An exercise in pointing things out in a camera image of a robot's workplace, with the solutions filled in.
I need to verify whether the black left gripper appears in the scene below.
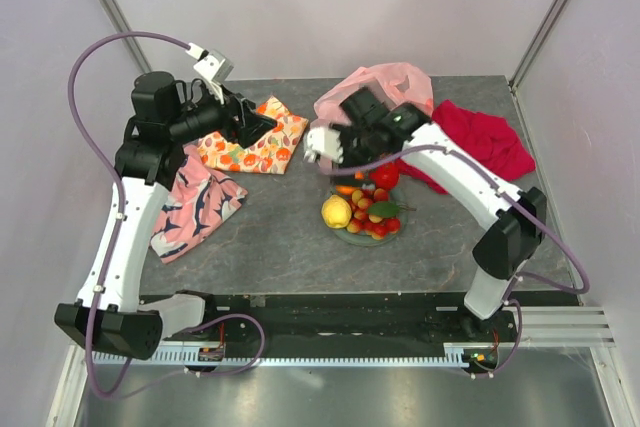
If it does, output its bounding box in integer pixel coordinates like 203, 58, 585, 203
168, 79, 276, 148

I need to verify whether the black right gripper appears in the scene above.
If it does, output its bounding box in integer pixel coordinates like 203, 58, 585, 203
331, 120, 380, 190

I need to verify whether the red fake apple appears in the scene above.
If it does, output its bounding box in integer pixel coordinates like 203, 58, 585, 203
369, 162, 400, 191

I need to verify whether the orange fake mandarin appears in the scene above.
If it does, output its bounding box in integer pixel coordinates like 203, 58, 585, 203
332, 172, 366, 196

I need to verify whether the pink plastic bag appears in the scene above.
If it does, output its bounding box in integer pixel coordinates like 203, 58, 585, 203
313, 62, 435, 173

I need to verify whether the red yellow fake fruit bunch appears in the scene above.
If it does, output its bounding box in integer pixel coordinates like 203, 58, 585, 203
342, 189, 415, 244

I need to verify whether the yellow fake pear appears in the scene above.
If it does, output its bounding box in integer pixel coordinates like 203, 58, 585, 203
321, 195, 352, 229

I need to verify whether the grey-green round plate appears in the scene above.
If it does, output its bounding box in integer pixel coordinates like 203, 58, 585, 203
321, 187, 412, 247

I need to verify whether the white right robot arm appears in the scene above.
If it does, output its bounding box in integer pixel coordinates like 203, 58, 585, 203
338, 87, 547, 341

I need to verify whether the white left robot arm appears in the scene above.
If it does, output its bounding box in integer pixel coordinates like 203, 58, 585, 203
54, 71, 277, 360

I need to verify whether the orange floral cloth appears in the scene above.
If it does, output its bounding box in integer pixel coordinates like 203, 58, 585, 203
195, 95, 310, 176

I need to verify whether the pink navy floral cloth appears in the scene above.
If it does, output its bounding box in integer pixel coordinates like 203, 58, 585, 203
150, 145, 247, 264

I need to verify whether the red cloth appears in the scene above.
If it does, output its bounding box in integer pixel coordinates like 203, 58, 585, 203
423, 99, 536, 181

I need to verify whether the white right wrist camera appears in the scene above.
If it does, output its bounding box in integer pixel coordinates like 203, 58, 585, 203
303, 126, 344, 164

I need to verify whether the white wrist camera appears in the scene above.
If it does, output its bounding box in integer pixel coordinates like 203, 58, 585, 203
303, 126, 344, 164
186, 43, 234, 104

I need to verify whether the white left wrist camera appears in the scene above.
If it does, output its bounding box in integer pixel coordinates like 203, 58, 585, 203
186, 43, 234, 104

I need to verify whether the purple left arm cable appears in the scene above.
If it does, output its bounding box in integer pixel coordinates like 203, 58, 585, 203
67, 30, 266, 401

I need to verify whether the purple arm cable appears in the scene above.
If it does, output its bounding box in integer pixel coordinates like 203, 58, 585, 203
319, 144, 591, 381
67, 30, 266, 401

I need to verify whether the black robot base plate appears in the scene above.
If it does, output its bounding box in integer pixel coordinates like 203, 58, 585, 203
204, 292, 518, 344

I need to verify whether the blue-grey cable duct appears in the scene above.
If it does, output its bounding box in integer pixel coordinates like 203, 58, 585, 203
92, 344, 494, 367

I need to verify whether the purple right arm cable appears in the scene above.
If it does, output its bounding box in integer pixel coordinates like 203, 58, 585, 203
319, 144, 591, 381

